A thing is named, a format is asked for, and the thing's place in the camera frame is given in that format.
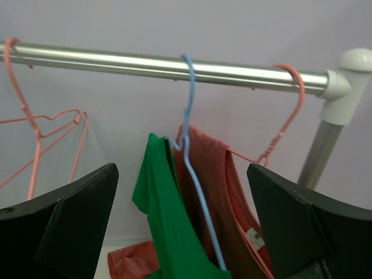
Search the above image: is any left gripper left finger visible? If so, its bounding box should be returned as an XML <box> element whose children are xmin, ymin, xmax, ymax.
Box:
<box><xmin>1</xmin><ymin>163</ymin><xmax>119</xmax><ymax>278</ymax></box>

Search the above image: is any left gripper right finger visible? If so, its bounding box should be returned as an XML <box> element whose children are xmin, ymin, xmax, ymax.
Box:
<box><xmin>247</xmin><ymin>164</ymin><xmax>371</xmax><ymax>278</ymax></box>

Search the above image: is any green t shirt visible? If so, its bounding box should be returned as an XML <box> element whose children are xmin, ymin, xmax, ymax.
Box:
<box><xmin>132</xmin><ymin>133</ymin><xmax>231</xmax><ymax>279</ymax></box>

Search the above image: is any blue hanger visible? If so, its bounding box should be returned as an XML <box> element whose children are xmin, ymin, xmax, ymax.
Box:
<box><xmin>164</xmin><ymin>53</ymin><xmax>227</xmax><ymax>271</ymax></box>

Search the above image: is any pink t shirt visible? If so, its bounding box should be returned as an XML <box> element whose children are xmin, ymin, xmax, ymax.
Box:
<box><xmin>108</xmin><ymin>126</ymin><xmax>274</xmax><ymax>278</ymax></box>

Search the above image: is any metal clothes rack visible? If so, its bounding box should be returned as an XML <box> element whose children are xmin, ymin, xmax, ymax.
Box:
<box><xmin>11</xmin><ymin>43</ymin><xmax>371</xmax><ymax>189</ymax></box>

